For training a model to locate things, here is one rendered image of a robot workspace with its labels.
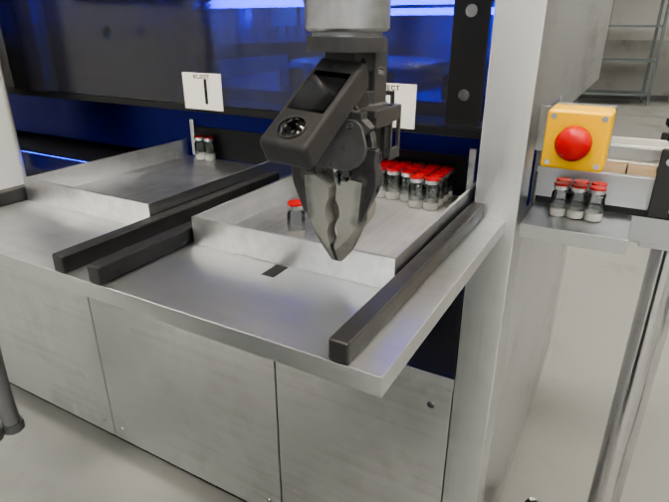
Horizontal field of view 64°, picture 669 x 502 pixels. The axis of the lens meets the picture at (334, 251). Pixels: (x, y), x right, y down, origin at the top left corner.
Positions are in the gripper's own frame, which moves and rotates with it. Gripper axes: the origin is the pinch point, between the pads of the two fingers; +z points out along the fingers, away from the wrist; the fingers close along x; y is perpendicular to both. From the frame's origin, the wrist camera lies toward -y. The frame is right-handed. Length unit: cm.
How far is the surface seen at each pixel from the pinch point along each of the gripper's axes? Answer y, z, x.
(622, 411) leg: 43, 38, -31
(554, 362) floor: 138, 91, -14
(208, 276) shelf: -5.2, 3.6, 12.3
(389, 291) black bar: -2.7, 1.5, -7.3
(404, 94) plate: 27.5, -12.3, 4.5
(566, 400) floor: 117, 91, -21
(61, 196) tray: 1.7, 1.7, 45.7
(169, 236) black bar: -2.4, 1.5, 20.4
